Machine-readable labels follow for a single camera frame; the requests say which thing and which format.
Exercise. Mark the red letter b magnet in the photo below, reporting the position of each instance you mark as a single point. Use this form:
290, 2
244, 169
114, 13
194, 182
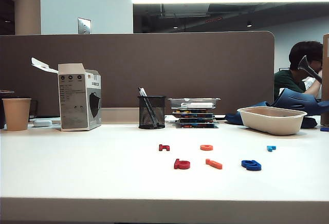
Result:
180, 164

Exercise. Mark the orange letter i magnet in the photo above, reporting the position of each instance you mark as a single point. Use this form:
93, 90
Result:
214, 164

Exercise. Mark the dark blue letter g magnet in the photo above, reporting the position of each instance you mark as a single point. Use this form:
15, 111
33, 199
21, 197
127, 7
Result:
253, 167

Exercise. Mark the dark red letter h magnet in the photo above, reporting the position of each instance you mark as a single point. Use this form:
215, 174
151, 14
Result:
161, 148

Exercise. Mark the orange letter o magnet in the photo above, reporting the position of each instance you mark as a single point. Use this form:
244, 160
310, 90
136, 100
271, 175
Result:
202, 147

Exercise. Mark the light blue letter r magnet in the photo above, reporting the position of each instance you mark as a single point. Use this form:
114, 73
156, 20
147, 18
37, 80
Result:
270, 148

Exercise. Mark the black mesh pen holder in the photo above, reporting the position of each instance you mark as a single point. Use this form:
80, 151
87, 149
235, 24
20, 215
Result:
158, 113

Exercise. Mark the black white pen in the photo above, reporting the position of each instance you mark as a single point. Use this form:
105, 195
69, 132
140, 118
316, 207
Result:
142, 91

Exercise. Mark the brown fabric desk partition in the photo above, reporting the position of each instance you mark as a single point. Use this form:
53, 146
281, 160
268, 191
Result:
180, 67

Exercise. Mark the white grey face mask box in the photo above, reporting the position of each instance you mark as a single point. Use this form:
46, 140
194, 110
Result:
73, 100

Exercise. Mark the beige oval pulp bowl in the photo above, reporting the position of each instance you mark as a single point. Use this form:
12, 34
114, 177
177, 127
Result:
272, 123

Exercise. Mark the small white plastic case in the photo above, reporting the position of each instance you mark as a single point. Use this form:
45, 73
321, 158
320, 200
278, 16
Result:
42, 123

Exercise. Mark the person in green shirt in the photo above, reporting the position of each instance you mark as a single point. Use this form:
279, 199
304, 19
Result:
288, 81

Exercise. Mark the large blue foam slipper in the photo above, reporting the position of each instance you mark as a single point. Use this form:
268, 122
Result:
295, 99

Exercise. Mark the grey funnel shaped object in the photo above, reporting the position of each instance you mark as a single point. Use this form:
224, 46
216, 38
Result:
304, 63

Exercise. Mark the brown paper cup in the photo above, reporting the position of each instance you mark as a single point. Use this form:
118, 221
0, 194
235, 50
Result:
16, 114

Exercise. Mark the brown cardboard box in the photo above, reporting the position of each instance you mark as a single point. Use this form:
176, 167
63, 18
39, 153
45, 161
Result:
326, 80

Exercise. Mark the small blue flat piece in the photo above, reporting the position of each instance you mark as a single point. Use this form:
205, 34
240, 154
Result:
325, 129

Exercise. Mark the metal wall plate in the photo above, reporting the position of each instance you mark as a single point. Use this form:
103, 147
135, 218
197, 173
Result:
84, 25

